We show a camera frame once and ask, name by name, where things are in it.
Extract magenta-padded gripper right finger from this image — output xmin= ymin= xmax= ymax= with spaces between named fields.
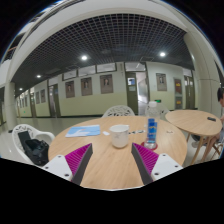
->
xmin=130 ymin=142 xmax=184 ymax=186

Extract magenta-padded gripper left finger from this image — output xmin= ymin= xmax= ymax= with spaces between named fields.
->
xmin=42 ymin=142 xmax=94 ymax=186

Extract clear water bottle blue label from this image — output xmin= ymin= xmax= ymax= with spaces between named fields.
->
xmin=143 ymin=100 xmax=160 ymax=150

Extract flat round red coaster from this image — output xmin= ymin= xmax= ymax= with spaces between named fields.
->
xmin=140 ymin=141 xmax=160 ymax=152

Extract black bag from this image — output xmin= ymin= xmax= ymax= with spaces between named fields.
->
xmin=17 ymin=130 xmax=50 ymax=167

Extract white plastic armchair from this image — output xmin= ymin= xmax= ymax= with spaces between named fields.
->
xmin=11 ymin=123 xmax=56 ymax=166

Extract blue and white booklet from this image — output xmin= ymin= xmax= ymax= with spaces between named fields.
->
xmin=64 ymin=124 xmax=102 ymax=138

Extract round wooden side table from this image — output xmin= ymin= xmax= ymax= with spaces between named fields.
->
xmin=165 ymin=109 xmax=223 ymax=164

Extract white paper cup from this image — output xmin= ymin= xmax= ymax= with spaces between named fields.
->
xmin=109 ymin=124 xmax=130 ymax=149

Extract white lattice-back chair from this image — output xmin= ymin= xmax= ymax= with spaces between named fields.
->
xmin=143 ymin=102 xmax=170 ymax=122
xmin=101 ymin=104 xmax=136 ymax=118

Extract person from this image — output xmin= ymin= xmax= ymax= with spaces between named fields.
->
xmin=191 ymin=87 xmax=224 ymax=149

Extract round ceiling lights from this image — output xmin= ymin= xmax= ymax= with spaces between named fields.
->
xmin=18 ymin=51 xmax=167 ymax=92

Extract framed wall portraits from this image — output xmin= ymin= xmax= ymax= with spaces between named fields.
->
xmin=34 ymin=73 xmax=168 ymax=104

